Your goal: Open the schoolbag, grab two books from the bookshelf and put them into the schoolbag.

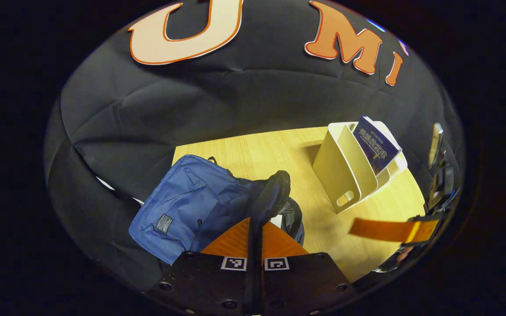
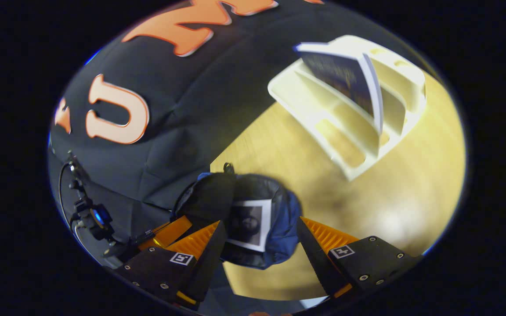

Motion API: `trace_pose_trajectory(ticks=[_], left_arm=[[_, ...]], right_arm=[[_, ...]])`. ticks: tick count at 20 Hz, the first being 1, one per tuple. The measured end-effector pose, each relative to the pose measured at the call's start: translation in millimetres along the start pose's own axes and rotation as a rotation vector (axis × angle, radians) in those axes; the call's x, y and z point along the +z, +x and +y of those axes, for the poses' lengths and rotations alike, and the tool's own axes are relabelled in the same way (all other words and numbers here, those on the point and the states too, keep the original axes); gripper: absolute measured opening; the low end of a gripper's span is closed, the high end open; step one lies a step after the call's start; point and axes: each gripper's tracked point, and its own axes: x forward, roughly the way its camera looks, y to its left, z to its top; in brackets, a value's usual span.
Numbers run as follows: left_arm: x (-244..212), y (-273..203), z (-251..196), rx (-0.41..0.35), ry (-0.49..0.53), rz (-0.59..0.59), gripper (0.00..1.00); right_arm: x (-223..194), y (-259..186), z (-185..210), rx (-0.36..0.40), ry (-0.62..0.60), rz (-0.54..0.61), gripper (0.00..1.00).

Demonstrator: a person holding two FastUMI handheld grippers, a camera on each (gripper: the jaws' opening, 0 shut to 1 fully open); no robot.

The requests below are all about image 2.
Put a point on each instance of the blue schoolbag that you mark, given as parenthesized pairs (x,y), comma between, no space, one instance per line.
(283,232)

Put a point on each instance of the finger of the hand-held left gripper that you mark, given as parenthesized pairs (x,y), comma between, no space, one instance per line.
(169,230)

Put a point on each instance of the white plastic bookshelf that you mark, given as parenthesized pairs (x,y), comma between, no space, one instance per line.
(345,127)

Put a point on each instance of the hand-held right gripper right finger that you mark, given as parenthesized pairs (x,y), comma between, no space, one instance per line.
(314,259)

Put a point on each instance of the dark blue cover book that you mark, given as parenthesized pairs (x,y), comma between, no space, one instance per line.
(345,74)

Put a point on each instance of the white book with striped spine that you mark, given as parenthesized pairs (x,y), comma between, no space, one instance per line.
(246,224)

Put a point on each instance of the black backdrop cloth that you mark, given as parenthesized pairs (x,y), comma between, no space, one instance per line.
(191,96)

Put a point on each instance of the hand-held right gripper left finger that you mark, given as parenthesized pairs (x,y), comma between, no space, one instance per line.
(209,263)

